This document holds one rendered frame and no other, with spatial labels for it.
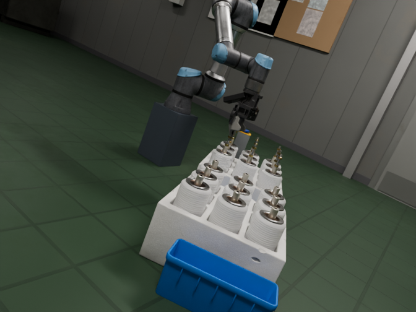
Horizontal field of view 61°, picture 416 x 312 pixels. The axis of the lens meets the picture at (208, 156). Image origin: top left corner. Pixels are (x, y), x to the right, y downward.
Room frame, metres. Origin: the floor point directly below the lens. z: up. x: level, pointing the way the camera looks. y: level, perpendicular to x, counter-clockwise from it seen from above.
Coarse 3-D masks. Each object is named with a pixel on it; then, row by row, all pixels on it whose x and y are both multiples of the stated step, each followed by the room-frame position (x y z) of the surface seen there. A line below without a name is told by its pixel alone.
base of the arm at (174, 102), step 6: (174, 90) 1.85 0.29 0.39; (168, 96) 1.88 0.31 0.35; (174, 96) 1.84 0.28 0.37; (180, 96) 1.83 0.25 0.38; (186, 96) 1.84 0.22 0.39; (192, 96) 1.87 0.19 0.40; (168, 102) 1.83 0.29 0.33; (174, 102) 1.82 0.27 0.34; (180, 102) 1.83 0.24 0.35; (186, 102) 1.84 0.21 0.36; (174, 108) 1.81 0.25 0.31; (180, 108) 1.82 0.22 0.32; (186, 108) 1.84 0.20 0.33; (186, 114) 1.85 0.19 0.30
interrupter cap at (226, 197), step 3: (222, 195) 0.97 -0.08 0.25; (225, 195) 0.99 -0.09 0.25; (228, 195) 1.00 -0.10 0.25; (231, 195) 1.01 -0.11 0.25; (225, 198) 0.96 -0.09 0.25; (228, 198) 0.98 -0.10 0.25; (240, 198) 1.01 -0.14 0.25; (228, 201) 0.94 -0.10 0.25; (231, 201) 0.95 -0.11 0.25; (240, 201) 0.99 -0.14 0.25; (243, 201) 0.99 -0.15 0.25; (234, 204) 0.94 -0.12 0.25; (237, 204) 0.95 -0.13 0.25; (240, 204) 0.96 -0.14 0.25; (243, 204) 0.97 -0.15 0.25
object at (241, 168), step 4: (240, 160) 1.51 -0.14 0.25; (236, 164) 1.51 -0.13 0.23; (240, 164) 1.49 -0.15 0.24; (244, 164) 1.48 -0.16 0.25; (236, 168) 1.50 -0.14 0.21; (240, 168) 1.49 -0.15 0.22; (244, 168) 1.48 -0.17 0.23; (248, 168) 1.48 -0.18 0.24; (252, 168) 1.48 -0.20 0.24; (256, 168) 1.51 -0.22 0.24; (236, 172) 1.49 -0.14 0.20; (240, 172) 1.48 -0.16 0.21; (244, 172) 1.48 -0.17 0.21; (248, 172) 1.48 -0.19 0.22; (252, 172) 1.49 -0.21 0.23; (252, 176) 1.50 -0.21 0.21; (252, 180) 1.51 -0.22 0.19
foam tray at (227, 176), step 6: (210, 156) 1.67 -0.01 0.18; (204, 162) 1.52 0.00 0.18; (234, 162) 1.73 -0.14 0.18; (198, 168) 1.47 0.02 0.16; (228, 168) 1.58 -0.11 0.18; (258, 168) 1.80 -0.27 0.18; (228, 174) 1.48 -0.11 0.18; (258, 174) 1.69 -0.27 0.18; (222, 180) 1.46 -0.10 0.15; (228, 180) 1.45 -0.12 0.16; (258, 192) 1.44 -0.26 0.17; (252, 198) 1.44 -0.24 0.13
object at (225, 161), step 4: (212, 152) 1.53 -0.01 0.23; (216, 152) 1.50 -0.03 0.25; (212, 156) 1.51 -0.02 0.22; (216, 156) 1.50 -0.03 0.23; (220, 156) 1.49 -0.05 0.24; (224, 156) 1.49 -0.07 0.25; (228, 156) 1.51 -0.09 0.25; (232, 156) 1.54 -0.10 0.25; (212, 160) 1.50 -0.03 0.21; (220, 160) 1.49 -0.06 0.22; (224, 160) 1.49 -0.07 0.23; (228, 160) 1.50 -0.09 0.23; (220, 164) 1.49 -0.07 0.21; (224, 164) 1.49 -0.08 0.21; (228, 164) 1.51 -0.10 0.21; (224, 168) 1.50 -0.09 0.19; (224, 172) 1.51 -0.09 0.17
